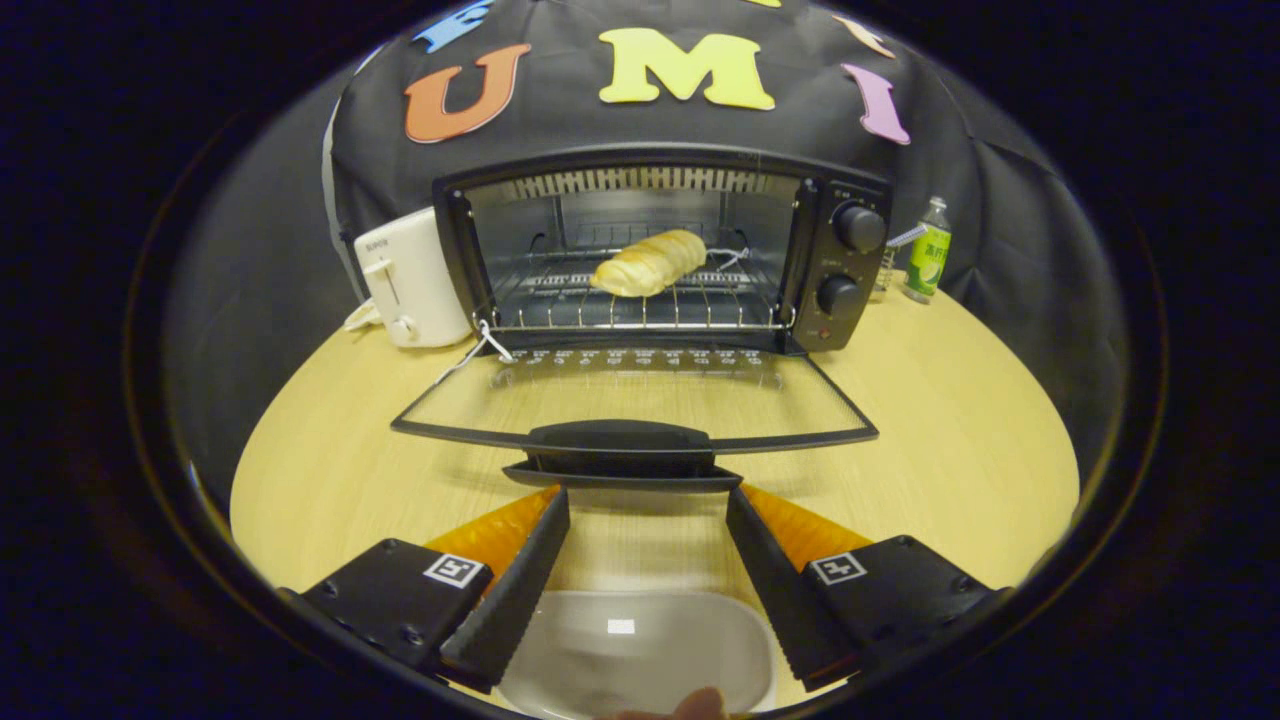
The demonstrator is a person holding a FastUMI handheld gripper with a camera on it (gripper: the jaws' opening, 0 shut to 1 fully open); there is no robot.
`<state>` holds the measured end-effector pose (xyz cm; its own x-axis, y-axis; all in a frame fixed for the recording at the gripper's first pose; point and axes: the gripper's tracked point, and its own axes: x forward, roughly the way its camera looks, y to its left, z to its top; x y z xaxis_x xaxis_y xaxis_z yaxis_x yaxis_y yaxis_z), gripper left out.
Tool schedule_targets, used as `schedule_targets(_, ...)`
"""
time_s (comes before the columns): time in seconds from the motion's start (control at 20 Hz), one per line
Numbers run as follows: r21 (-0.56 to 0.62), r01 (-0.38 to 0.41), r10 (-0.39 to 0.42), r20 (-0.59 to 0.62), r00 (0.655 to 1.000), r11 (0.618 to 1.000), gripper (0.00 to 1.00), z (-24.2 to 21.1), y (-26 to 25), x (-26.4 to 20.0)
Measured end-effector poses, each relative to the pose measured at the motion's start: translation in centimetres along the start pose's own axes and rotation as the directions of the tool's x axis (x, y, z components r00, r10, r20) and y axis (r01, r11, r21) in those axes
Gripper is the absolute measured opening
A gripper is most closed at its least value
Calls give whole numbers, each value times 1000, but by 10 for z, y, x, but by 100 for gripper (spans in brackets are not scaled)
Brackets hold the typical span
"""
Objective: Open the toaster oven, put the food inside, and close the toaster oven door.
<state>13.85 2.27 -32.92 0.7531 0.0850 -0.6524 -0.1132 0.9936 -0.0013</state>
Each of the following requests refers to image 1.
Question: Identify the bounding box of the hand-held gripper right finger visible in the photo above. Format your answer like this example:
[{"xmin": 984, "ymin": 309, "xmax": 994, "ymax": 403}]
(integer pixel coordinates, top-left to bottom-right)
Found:
[{"xmin": 725, "ymin": 485, "xmax": 1006, "ymax": 691}]

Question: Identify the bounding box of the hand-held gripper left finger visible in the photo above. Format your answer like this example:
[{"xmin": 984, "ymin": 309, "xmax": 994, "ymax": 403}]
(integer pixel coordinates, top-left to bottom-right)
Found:
[{"xmin": 285, "ymin": 487, "xmax": 571, "ymax": 694}]

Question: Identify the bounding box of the black toaster oven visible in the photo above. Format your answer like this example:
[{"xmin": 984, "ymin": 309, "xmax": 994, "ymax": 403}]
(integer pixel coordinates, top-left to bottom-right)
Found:
[{"xmin": 390, "ymin": 143, "xmax": 894, "ymax": 493}]

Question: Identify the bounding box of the ridged bread roll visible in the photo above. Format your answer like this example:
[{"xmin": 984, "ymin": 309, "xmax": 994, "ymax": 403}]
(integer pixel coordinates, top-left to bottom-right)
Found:
[{"xmin": 590, "ymin": 229, "xmax": 707, "ymax": 298}]

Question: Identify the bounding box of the white pop-up toaster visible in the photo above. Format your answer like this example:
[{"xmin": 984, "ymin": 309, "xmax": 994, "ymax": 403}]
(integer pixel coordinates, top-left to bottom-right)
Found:
[{"xmin": 353, "ymin": 206, "xmax": 473, "ymax": 349}]

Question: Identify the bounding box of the white plate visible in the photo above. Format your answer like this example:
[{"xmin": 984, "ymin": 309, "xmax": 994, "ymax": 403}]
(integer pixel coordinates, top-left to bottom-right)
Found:
[{"xmin": 497, "ymin": 590, "xmax": 778, "ymax": 719}]

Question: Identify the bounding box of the green label drink bottle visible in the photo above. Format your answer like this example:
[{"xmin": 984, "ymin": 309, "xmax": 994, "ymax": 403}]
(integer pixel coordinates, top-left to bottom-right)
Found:
[{"xmin": 903, "ymin": 196, "xmax": 952, "ymax": 305}]

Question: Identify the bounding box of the black backdrop cloth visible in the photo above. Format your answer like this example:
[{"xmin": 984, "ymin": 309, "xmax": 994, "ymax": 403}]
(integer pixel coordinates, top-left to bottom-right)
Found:
[{"xmin": 165, "ymin": 0, "xmax": 1131, "ymax": 501}]

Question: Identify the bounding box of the white string loop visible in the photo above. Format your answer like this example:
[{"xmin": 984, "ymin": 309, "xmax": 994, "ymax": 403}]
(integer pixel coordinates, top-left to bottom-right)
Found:
[{"xmin": 435, "ymin": 318, "xmax": 517, "ymax": 387}]

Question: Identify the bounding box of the wire mesh holder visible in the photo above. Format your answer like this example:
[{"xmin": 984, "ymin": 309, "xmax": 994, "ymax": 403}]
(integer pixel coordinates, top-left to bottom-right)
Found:
[{"xmin": 875, "ymin": 224, "xmax": 928, "ymax": 301}]

